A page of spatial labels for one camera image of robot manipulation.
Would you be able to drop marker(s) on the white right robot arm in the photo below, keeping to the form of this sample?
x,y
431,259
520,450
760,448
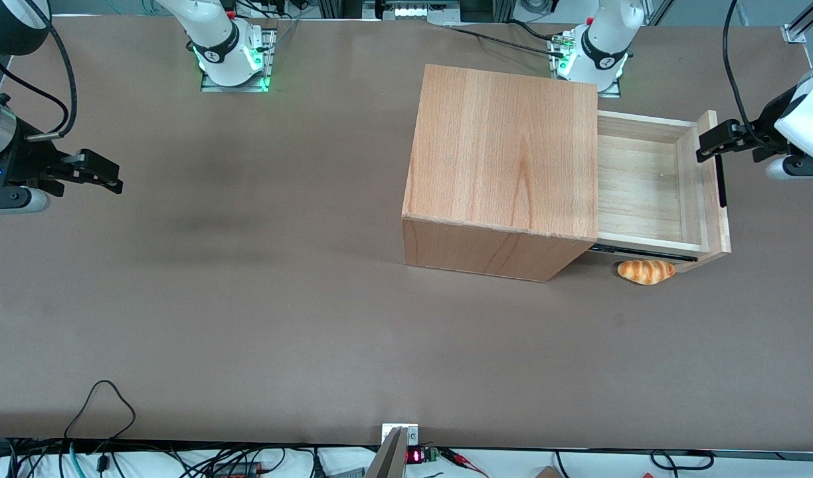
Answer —
x,y
217,33

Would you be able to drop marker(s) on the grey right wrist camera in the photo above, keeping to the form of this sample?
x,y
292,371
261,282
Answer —
x,y
14,200

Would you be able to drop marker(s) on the black and orange adapter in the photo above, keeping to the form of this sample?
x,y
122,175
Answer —
x,y
237,470

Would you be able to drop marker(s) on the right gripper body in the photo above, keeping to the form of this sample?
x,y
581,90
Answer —
x,y
22,161

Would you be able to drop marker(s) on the brown cardboard piece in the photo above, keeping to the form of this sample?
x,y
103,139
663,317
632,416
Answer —
x,y
547,473

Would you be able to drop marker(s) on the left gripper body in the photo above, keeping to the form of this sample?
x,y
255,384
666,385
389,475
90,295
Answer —
x,y
761,135

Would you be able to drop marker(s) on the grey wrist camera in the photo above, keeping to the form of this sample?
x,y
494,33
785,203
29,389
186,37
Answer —
x,y
788,169
14,200

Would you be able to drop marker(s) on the red and black test leads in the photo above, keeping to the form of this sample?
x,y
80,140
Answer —
x,y
463,459

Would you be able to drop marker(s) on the toy bread roll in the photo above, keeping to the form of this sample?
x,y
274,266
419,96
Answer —
x,y
645,273

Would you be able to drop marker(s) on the light wooden drawer cabinet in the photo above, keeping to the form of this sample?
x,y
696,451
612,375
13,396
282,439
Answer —
x,y
499,153

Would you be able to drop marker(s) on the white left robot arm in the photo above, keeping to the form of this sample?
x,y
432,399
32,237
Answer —
x,y
606,33

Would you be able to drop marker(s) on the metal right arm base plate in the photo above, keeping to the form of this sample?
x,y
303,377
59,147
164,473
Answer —
x,y
271,60

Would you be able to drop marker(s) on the black device with white lights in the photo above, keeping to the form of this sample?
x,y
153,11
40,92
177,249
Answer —
x,y
416,10

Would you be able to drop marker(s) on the aluminium frame profile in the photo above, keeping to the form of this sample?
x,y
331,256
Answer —
x,y
802,26

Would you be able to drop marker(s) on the grey aluminium post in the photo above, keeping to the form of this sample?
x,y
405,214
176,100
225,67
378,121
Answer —
x,y
388,461

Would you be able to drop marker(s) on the red digit display module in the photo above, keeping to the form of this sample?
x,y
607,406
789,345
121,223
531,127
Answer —
x,y
414,456

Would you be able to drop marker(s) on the silver metal bracket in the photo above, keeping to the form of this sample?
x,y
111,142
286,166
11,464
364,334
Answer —
x,y
413,435

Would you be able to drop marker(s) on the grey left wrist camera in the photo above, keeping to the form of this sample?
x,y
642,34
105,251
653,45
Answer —
x,y
788,169

